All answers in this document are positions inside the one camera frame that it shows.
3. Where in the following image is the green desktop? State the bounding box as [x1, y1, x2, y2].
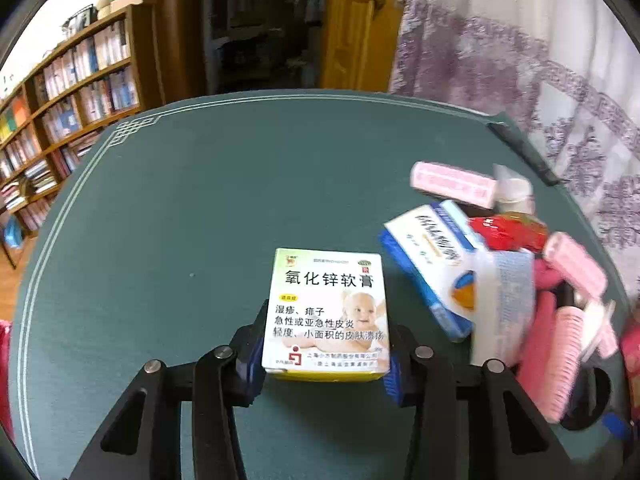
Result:
[7, 92, 631, 480]

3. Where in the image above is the brown wooden door frame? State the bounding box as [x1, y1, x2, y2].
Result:
[152, 0, 211, 108]

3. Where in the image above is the red snack packet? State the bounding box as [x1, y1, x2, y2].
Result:
[467, 212, 549, 254]

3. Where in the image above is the white pink plastic item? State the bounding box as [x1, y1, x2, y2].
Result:
[579, 300, 619, 361]

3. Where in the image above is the black round object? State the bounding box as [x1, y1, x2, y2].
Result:
[559, 366, 614, 432]

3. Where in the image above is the black flat device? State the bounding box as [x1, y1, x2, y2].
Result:
[487, 120, 563, 186]

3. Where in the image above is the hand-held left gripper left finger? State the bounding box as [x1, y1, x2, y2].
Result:
[67, 297, 273, 480]

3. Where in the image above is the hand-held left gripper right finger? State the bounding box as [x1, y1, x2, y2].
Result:
[382, 320, 576, 480]

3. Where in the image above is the blue white medicine box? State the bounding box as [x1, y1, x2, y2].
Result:
[379, 200, 482, 342]

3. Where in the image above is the pink hair roller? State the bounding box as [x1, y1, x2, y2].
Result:
[542, 232, 609, 307]

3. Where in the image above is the pink flexible curling rod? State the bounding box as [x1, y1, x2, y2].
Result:
[531, 257, 569, 294]
[516, 290, 558, 402]

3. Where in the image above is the pink long box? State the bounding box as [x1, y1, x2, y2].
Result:
[410, 160, 499, 208]

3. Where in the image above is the white blue packet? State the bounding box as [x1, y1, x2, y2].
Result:
[469, 249, 537, 367]

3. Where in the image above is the wooden bookshelf with books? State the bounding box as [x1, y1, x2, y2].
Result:
[0, 2, 166, 266]

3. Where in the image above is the white purple patterned curtain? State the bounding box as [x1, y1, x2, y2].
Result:
[390, 0, 640, 301]

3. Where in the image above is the yellow wooden door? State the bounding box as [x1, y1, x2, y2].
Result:
[320, 0, 416, 93]

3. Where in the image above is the pink storage box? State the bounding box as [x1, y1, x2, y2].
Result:
[620, 319, 640, 392]

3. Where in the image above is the yellow white ointment box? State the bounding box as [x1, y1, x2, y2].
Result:
[261, 247, 392, 383]

